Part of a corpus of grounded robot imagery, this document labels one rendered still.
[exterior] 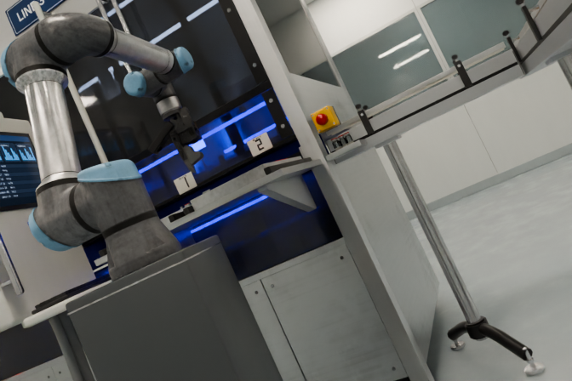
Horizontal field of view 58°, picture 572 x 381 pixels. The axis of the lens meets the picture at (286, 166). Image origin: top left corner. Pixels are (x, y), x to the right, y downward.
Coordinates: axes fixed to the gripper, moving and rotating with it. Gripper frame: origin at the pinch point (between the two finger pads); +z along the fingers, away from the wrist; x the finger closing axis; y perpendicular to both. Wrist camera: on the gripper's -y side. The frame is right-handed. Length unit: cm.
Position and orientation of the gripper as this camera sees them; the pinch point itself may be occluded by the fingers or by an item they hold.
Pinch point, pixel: (191, 170)
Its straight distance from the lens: 171.4
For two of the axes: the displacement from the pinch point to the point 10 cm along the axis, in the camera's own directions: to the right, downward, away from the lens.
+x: 0.7, 0.4, 10.0
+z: 4.2, 9.0, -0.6
